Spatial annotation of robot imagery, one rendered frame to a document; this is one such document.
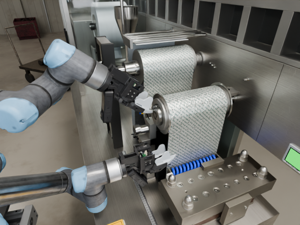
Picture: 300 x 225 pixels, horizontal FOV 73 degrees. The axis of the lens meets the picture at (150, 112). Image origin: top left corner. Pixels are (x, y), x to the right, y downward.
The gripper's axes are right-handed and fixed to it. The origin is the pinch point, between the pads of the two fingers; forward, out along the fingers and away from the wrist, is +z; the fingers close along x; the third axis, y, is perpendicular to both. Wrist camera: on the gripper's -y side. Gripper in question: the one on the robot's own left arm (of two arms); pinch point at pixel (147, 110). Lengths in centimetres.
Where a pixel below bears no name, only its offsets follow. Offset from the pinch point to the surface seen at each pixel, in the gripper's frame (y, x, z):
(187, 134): 1.5, -8.1, 14.9
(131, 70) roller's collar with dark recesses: 6.5, 20.0, -4.3
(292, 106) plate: 28.7, -24.5, 24.0
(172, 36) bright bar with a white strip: 27.7, 22.0, 3.5
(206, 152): -1.4, -8.1, 30.6
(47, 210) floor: -138, 72, 30
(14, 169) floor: -159, 134, 5
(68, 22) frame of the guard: 2, 94, -24
